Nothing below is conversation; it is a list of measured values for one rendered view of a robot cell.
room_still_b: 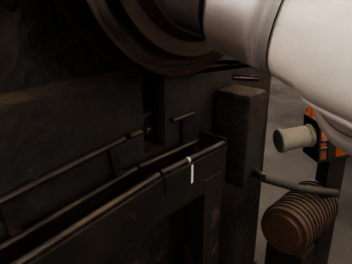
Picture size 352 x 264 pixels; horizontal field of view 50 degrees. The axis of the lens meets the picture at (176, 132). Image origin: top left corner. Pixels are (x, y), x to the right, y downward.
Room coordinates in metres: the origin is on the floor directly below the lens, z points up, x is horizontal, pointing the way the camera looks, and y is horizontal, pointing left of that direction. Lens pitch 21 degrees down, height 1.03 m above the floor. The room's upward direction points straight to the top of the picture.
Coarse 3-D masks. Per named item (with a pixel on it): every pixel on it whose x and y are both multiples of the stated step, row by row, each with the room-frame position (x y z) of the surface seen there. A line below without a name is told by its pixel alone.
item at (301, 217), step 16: (288, 192) 0.87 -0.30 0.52; (272, 208) 0.79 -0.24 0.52; (288, 208) 0.77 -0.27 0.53; (304, 208) 0.78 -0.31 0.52; (320, 208) 0.80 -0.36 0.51; (336, 208) 0.85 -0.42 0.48; (272, 224) 0.77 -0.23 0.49; (288, 224) 0.75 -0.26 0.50; (304, 224) 0.74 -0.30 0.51; (320, 224) 0.77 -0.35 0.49; (272, 240) 0.77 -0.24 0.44; (288, 240) 0.74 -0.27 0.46; (304, 240) 0.73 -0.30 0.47; (272, 256) 0.80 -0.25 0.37; (288, 256) 0.77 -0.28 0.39; (304, 256) 0.76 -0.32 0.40
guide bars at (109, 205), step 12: (216, 144) 0.73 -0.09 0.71; (192, 156) 0.67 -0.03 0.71; (168, 168) 0.62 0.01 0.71; (144, 180) 0.58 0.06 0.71; (132, 192) 0.55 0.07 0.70; (108, 204) 0.52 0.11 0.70; (96, 216) 0.50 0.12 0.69; (72, 228) 0.47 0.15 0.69; (48, 240) 0.44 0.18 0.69; (60, 240) 0.45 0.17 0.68; (36, 252) 0.43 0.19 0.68
